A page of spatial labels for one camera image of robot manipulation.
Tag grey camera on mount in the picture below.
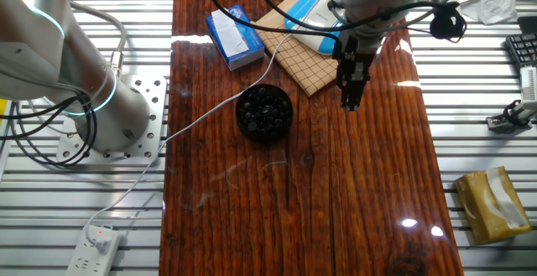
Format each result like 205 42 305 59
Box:
486 98 537 134

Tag black base cable bundle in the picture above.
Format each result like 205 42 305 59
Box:
0 95 98 168

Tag blue tissue box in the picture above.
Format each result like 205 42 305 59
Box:
205 3 266 71

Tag black keyboard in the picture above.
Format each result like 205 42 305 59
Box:
505 32 537 68

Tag blue and white desk lamp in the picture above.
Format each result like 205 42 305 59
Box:
284 0 349 57

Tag yellow tissue pack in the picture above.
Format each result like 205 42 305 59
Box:
454 165 533 246

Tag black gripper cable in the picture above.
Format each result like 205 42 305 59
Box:
199 0 467 61

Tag white power strip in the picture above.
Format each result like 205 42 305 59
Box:
65 224 123 276

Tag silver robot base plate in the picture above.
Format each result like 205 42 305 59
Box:
56 74 169 166

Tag black flat device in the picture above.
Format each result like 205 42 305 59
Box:
516 15 537 36

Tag black bowl of black stones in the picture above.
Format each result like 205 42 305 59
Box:
234 83 295 143

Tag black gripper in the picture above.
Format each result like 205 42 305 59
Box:
333 32 378 112

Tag white lamp power cable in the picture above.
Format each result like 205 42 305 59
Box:
83 32 295 254

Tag grey robot conduit hose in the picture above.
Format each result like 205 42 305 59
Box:
69 1 129 78

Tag white ribbed device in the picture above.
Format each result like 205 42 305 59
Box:
519 65 537 103

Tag beige grid go board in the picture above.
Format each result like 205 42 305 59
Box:
250 0 349 97

